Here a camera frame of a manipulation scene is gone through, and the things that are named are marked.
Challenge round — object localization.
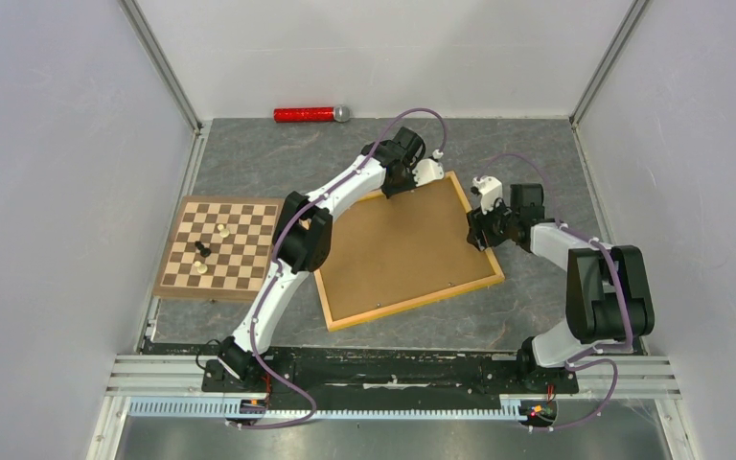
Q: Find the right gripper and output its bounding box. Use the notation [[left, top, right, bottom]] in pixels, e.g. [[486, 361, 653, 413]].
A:
[[467, 195, 519, 251]]

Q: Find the brown backing board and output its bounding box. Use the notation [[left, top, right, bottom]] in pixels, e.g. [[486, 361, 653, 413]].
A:
[[318, 177, 497, 324]]

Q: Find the yellow wooden picture frame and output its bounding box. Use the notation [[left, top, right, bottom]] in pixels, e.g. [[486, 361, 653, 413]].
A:
[[312, 170, 506, 334]]

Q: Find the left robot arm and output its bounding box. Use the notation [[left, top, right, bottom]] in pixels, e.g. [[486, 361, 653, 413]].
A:
[[218, 126, 444, 391]]

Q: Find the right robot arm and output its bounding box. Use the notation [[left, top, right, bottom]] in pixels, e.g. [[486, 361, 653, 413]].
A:
[[467, 176, 655, 391]]

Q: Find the red glitter microphone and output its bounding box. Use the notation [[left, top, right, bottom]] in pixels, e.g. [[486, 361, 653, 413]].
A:
[[273, 105, 352, 123]]

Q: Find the white chess piece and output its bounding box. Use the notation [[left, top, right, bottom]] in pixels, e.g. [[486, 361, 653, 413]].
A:
[[217, 223, 230, 239], [193, 261, 208, 274]]

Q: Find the wooden chessboard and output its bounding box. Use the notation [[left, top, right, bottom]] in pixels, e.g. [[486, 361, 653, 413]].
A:
[[152, 195, 283, 302]]

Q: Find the black chess piece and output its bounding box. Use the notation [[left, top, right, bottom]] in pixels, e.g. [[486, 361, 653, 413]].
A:
[[194, 241, 212, 259]]

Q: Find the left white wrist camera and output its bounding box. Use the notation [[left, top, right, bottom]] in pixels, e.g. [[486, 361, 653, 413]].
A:
[[412, 149, 445, 188]]

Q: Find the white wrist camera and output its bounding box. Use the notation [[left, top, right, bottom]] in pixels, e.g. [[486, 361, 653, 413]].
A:
[[471, 175, 503, 215], [412, 149, 445, 188]]

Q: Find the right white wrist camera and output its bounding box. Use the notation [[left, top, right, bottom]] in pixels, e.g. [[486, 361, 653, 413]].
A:
[[471, 175, 503, 215]]

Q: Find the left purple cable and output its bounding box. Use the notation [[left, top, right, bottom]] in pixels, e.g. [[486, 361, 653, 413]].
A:
[[248, 107, 449, 431]]

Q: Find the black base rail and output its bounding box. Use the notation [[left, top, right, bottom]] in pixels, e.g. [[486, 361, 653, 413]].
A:
[[139, 339, 580, 398]]

